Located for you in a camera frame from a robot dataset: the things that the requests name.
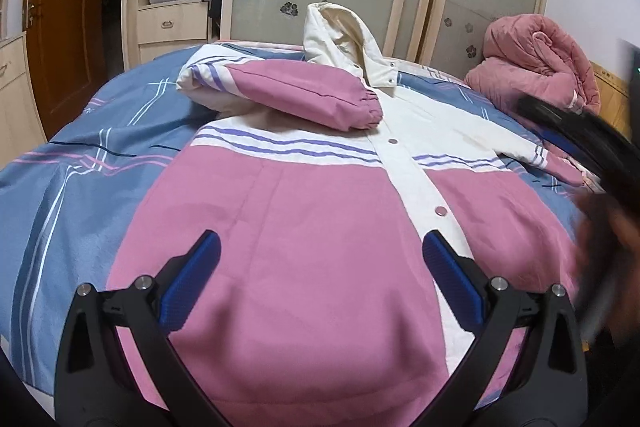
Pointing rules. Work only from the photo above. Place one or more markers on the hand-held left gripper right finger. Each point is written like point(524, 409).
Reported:
point(452, 279)

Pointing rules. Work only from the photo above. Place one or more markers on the light wooden bookshelf cabinet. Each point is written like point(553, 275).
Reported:
point(17, 97)

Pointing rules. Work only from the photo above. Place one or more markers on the pink quilt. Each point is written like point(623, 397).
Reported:
point(530, 57)

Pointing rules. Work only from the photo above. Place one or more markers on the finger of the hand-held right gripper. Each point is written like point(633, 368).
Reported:
point(560, 144)

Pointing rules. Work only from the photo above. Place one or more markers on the brown wooden door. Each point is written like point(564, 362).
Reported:
point(75, 17)

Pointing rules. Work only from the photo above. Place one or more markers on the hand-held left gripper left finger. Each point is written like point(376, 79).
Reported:
point(192, 279)

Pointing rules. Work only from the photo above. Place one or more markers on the wooden wardrobe drawer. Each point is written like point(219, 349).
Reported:
point(172, 53)
point(172, 23)

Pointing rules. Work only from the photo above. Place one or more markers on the blue striped bedsheet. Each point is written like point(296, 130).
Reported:
point(75, 187)

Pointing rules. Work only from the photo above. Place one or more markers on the pink and white hooded jacket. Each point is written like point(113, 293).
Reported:
point(300, 232)

